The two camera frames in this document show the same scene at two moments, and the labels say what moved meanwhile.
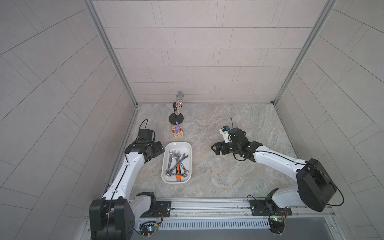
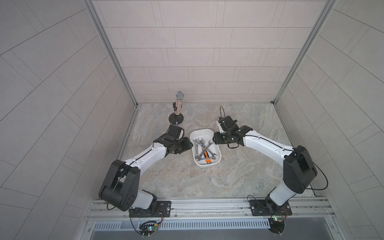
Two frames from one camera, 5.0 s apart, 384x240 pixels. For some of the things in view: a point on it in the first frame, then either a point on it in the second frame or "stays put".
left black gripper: (158, 148) -> (186, 145)
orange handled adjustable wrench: (178, 167) -> (206, 155)
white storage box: (185, 147) -> (208, 133)
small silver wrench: (185, 171) -> (203, 142)
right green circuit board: (276, 225) stays put
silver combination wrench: (170, 158) -> (197, 156)
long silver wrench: (171, 170) -> (198, 158)
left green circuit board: (147, 229) stays put
